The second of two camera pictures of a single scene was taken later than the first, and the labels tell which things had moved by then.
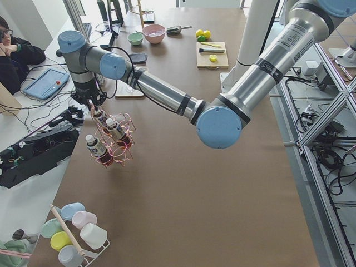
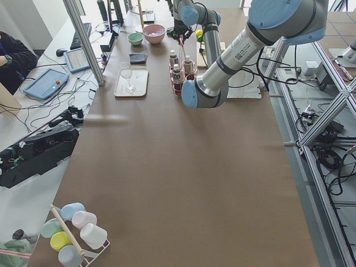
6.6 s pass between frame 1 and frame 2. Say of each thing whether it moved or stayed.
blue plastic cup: stayed
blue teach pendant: stayed
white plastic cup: stayed
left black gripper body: moved
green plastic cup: stayed
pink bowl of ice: stayed
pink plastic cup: stayed
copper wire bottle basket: moved
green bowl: stayed
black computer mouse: stayed
